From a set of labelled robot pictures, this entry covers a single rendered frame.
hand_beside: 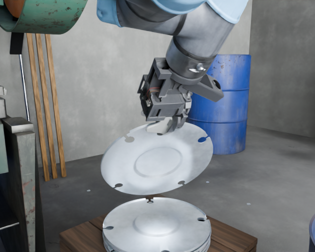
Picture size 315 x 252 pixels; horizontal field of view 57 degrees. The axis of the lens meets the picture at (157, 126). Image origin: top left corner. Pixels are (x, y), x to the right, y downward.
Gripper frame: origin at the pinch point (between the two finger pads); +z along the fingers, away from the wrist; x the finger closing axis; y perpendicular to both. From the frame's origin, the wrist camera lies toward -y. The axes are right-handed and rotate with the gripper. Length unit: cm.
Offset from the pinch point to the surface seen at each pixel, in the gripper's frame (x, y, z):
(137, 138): 0.3, 5.2, 3.1
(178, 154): 2.6, -6.6, 9.2
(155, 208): 9.1, -5.1, 31.2
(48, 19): -52, 20, 13
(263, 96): -139, -237, 175
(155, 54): -163, -86, 132
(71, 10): -52, 13, 8
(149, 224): 14.6, 0.2, 24.9
